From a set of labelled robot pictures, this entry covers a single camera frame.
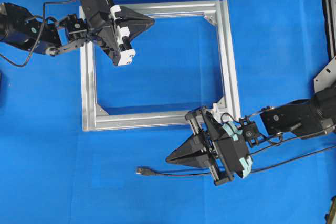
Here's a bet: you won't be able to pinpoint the black right gripper teal pads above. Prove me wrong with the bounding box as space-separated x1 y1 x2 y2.
165 107 253 186

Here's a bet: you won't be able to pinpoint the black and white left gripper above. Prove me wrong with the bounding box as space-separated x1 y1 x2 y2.
80 0 154 66

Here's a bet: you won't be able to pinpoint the black USB cable wire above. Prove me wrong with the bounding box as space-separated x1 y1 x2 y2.
135 144 336 177

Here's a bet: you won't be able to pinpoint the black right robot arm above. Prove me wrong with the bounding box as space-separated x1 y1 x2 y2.
165 83 335 186

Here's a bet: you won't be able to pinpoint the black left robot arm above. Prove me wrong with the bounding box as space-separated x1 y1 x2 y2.
1 0 155 66

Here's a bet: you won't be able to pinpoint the yellowish object bottom right corner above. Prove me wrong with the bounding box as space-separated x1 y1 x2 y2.
324 196 336 224

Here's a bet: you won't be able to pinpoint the black metal stand right edge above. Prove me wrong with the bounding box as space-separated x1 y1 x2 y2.
322 0 335 61

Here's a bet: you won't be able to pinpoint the white string loop holder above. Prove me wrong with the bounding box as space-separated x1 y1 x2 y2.
212 103 220 118

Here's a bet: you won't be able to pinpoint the square aluminium extrusion frame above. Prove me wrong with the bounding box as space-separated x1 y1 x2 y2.
80 0 241 132

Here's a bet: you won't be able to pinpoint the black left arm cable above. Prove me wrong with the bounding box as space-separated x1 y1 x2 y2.
0 0 85 68

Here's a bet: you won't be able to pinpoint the grey metal bracket plate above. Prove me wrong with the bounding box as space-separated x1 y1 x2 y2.
313 57 336 93

